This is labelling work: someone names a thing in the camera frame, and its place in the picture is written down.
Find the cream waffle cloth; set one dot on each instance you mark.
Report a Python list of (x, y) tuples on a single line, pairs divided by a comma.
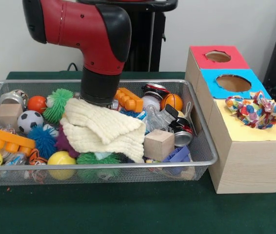
[(104, 131)]

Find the colourful dotted cloth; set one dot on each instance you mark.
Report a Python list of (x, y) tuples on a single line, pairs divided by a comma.
[(234, 102), (260, 124)]

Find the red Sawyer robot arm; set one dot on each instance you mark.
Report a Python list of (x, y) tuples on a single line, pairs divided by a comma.
[(79, 29)]

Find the silver mesh bin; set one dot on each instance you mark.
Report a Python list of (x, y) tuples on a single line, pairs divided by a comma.
[(128, 174)]

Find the wooden box with three holes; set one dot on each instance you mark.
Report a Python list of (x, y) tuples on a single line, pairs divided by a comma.
[(250, 158)]

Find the wooden cube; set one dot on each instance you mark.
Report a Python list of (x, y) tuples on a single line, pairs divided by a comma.
[(7, 114), (158, 143)]

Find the green spiky ball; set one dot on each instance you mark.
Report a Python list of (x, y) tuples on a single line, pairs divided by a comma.
[(57, 102)]

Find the plain yellow ball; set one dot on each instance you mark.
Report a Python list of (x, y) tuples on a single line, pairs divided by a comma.
[(61, 159)]

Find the dark green table cloth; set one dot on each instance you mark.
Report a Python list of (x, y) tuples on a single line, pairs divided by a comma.
[(128, 209)]

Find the blue spiky ball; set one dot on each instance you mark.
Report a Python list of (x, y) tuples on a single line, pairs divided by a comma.
[(43, 141)]

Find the plain orange ball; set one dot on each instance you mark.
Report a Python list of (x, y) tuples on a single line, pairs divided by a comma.
[(36, 104)]

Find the black and white soccer ball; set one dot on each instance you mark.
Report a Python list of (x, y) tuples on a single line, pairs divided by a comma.
[(30, 121)]

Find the orange toy brick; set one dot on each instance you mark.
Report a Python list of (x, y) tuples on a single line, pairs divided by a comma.
[(4, 139)]

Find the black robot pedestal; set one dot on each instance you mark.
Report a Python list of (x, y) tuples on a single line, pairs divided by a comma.
[(147, 44)]

